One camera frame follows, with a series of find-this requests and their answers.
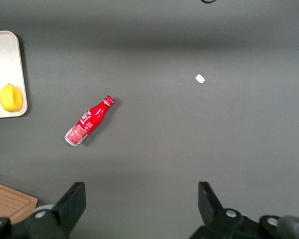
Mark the small white paper scrap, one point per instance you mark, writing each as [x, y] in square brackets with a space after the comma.
[200, 79]

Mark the wooden drawer cabinet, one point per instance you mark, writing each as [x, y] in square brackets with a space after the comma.
[7, 201]

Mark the red cola bottle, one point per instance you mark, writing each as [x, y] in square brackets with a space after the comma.
[88, 122]

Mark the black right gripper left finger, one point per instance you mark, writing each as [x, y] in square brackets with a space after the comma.
[69, 206]

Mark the yellow lemon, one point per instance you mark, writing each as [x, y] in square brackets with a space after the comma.
[11, 97]

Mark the beige plastic tray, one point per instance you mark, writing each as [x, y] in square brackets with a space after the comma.
[3, 64]

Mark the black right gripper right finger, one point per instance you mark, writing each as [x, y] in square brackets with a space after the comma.
[211, 211]

